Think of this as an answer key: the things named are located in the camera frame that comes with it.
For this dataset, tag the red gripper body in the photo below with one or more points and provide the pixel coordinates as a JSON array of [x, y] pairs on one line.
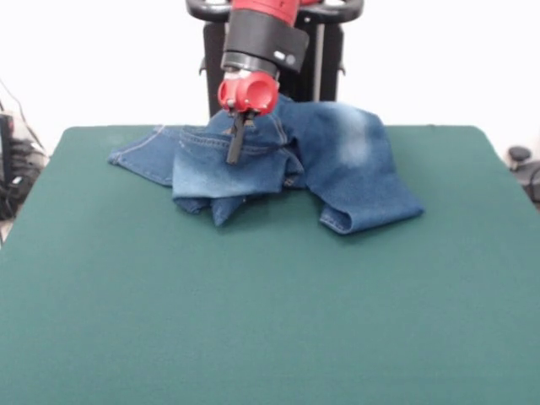
[[251, 95]]

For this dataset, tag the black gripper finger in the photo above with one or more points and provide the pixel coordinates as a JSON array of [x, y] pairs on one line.
[[236, 139]]

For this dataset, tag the blue denim jeans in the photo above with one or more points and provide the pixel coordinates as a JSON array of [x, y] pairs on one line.
[[358, 169]]

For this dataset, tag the dark green table cloth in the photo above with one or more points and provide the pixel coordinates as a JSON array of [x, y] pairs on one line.
[[126, 337]]

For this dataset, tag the black equipment box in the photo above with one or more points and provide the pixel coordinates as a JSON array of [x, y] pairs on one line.
[[5, 135]]

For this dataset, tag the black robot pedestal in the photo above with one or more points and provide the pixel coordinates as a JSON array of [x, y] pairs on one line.
[[325, 55]]

